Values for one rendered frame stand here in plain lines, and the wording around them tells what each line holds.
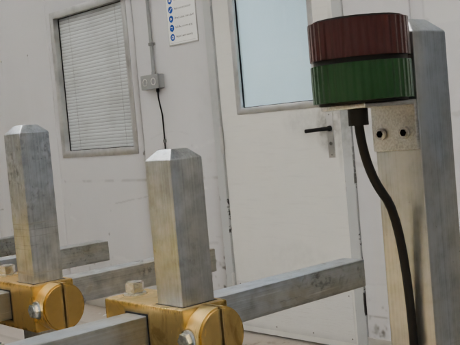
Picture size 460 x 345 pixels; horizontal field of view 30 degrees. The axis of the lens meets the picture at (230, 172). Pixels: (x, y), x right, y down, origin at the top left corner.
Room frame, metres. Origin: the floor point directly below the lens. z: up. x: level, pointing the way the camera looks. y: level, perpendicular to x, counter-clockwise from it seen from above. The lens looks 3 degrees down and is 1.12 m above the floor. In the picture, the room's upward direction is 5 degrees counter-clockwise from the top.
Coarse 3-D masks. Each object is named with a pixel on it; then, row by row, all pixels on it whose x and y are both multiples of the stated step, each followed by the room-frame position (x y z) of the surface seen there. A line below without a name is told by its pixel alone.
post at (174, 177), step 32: (160, 160) 0.72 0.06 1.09; (192, 160) 0.73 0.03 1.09; (160, 192) 0.72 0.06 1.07; (192, 192) 0.72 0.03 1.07; (160, 224) 0.72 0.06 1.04; (192, 224) 0.72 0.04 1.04; (160, 256) 0.73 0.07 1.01; (192, 256) 0.72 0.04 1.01; (160, 288) 0.73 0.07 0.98; (192, 288) 0.72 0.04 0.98
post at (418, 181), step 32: (416, 32) 0.53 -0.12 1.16; (416, 64) 0.52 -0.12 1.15; (416, 96) 0.52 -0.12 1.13; (448, 96) 0.55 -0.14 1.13; (448, 128) 0.54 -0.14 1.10; (384, 160) 0.54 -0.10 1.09; (416, 160) 0.53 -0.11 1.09; (448, 160) 0.54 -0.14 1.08; (416, 192) 0.53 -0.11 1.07; (448, 192) 0.54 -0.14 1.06; (384, 224) 0.55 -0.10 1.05; (416, 224) 0.53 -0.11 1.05; (448, 224) 0.54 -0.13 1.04; (416, 256) 0.53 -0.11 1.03; (448, 256) 0.54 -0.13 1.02; (416, 288) 0.53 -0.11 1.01; (448, 288) 0.53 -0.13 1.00; (416, 320) 0.53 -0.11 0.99; (448, 320) 0.53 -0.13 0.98
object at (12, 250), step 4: (8, 236) 1.50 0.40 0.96; (12, 236) 1.49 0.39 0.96; (0, 240) 1.46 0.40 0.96; (4, 240) 1.46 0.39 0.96; (8, 240) 1.47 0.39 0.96; (12, 240) 1.47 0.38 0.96; (0, 244) 1.46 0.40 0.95; (4, 244) 1.46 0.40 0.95; (8, 244) 1.47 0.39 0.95; (12, 244) 1.47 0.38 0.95; (0, 248) 1.46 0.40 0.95; (4, 248) 1.46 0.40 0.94; (8, 248) 1.47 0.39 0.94; (12, 248) 1.47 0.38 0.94; (0, 252) 1.46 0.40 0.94; (4, 252) 1.46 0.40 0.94; (8, 252) 1.47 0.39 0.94; (12, 252) 1.47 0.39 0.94; (0, 256) 1.46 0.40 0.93; (4, 256) 1.46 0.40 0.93
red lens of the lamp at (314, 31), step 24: (312, 24) 0.51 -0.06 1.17; (336, 24) 0.49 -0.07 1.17; (360, 24) 0.49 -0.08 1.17; (384, 24) 0.49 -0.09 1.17; (408, 24) 0.51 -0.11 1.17; (312, 48) 0.51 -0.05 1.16; (336, 48) 0.49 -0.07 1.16; (360, 48) 0.49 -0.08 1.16; (384, 48) 0.49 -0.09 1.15; (408, 48) 0.50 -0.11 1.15
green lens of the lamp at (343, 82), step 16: (336, 64) 0.49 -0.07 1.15; (352, 64) 0.49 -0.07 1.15; (368, 64) 0.49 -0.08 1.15; (384, 64) 0.49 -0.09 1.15; (400, 64) 0.49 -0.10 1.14; (320, 80) 0.50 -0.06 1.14; (336, 80) 0.49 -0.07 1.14; (352, 80) 0.49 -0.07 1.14; (368, 80) 0.49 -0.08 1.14; (384, 80) 0.49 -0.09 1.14; (400, 80) 0.49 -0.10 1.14; (320, 96) 0.50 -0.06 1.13; (336, 96) 0.49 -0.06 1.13; (352, 96) 0.49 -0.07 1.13; (368, 96) 0.49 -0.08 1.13; (384, 96) 0.49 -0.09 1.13; (400, 96) 0.49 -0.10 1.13
